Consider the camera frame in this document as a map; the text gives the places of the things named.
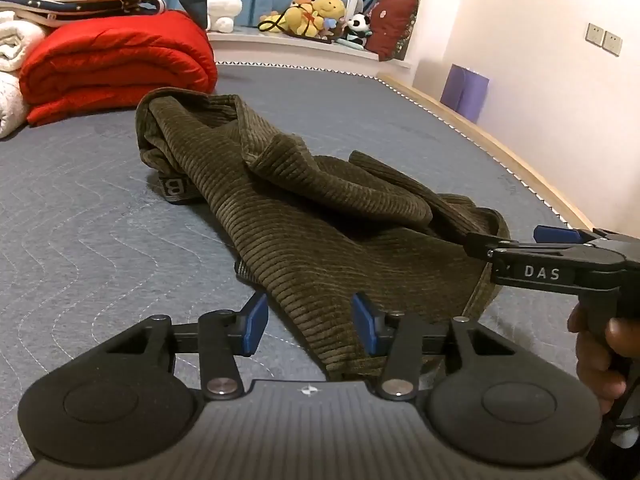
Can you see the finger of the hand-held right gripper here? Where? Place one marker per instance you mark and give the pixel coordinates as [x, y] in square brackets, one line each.
[550, 233]
[487, 242]

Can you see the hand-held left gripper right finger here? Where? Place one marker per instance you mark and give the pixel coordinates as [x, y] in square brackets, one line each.
[364, 324]

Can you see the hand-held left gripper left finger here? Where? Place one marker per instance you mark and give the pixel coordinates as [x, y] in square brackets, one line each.
[255, 324]

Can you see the person's right hand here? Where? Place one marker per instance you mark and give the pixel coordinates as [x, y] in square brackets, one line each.
[597, 360]

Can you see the purple box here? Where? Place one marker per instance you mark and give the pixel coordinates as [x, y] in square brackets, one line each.
[465, 91]

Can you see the dark red cushion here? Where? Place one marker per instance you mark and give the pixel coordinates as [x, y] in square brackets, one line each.
[395, 25]

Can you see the panda plush toy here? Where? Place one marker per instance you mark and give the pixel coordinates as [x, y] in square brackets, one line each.
[357, 27]

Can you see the white window ledge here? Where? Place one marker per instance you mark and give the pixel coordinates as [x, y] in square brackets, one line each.
[300, 50]

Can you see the white and blue plush toy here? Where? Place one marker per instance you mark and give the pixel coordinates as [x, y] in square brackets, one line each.
[352, 2]

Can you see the yellow duck plush toy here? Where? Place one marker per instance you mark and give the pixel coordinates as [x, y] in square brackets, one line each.
[330, 10]

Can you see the red folded quilt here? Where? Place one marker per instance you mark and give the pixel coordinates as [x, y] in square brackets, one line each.
[120, 65]

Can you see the orange and yellow plush toy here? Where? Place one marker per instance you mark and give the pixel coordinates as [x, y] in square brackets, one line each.
[295, 20]

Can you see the navy patterned blanket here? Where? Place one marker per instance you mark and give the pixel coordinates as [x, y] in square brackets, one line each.
[80, 7]

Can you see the white fleece blanket roll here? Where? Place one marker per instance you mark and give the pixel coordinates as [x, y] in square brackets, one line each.
[17, 45]

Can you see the beige wall switch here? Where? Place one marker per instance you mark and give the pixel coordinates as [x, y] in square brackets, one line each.
[612, 43]
[594, 33]

